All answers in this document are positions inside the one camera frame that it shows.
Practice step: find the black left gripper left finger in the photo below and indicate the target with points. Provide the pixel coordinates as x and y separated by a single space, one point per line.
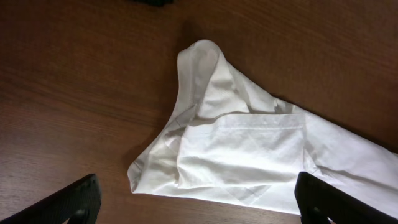
78 202

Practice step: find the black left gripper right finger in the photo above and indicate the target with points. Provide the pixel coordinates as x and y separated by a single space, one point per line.
321 203

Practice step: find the white polo shirt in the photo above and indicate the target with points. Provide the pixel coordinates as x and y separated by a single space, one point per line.
230 141

